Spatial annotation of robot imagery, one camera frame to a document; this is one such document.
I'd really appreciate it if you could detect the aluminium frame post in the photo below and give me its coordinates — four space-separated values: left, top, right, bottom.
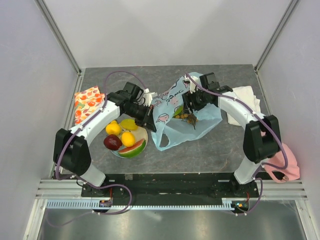
254 0 301 74
35 0 82 76

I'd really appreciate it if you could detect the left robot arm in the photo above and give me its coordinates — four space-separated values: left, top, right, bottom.
53 82 157 197

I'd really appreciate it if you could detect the right aluminium frame post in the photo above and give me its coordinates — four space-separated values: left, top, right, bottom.
254 0 301 74

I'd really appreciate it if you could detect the white folded cloth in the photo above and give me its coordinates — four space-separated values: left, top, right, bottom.
232 86 261 113

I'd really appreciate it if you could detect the slotted cable duct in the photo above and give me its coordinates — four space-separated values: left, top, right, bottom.
46 199 236 211

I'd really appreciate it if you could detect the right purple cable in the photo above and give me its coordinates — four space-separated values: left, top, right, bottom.
184 73 290 171

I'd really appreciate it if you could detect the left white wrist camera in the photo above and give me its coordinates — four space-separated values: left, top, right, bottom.
142 88 158 107

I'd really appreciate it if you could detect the cream and blue plate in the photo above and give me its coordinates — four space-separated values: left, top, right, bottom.
111 124 148 159

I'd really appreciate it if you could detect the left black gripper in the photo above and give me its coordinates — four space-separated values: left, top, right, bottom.
124 103 157 133

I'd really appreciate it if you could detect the pink cap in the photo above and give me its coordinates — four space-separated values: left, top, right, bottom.
263 143 300 184

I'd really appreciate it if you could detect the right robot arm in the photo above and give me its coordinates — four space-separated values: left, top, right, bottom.
183 72 283 197

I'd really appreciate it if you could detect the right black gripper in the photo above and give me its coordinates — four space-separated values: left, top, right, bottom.
181 86 208 115

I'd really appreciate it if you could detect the floral orange napkin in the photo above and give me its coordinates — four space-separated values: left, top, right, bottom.
74 86 105 125

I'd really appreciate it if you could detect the green fake starfruit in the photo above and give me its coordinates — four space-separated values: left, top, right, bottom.
173 105 184 117

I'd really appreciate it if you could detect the fake brown grape cluster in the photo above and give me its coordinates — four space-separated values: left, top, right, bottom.
174 113 198 129

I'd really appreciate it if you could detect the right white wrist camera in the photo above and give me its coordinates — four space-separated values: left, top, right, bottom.
184 75 201 94

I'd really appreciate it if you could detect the light blue plastic bag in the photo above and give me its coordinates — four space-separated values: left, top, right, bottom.
151 75 222 151

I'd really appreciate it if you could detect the purple cable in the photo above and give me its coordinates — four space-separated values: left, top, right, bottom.
184 73 290 171
46 71 150 227

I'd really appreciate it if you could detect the fake watermelon slice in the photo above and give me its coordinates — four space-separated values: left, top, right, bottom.
118 139 146 158

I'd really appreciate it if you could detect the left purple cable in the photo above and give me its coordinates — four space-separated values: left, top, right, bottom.
46 71 150 227

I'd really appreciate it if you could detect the red fake apple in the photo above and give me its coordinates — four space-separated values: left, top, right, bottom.
103 134 123 151

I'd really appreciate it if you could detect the yellow fake mango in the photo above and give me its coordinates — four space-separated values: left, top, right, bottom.
120 118 138 131

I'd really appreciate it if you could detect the yellow fake lemon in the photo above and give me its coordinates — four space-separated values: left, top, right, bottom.
105 120 122 136
121 131 136 148

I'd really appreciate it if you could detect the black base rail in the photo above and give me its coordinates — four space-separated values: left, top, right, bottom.
81 172 259 199

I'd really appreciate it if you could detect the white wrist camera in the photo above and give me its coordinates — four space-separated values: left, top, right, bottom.
142 88 158 107
184 75 201 94

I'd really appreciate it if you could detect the left aluminium frame post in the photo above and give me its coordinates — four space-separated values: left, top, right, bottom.
35 0 82 76

